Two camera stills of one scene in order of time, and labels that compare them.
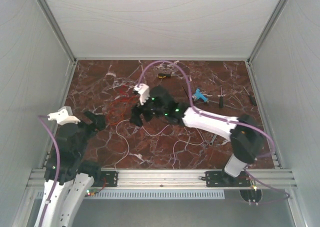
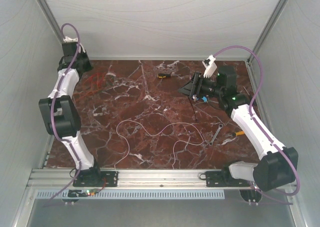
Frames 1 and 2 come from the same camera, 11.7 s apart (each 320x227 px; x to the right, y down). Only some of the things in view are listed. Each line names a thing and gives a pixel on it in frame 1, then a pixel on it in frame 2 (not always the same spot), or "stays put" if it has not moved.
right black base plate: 220,179 stays put
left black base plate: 108,178 stays put
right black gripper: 136,111 to 193,87
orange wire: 125,107 to 86,94
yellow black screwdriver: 163,75 stays put
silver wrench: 211,143 stays put
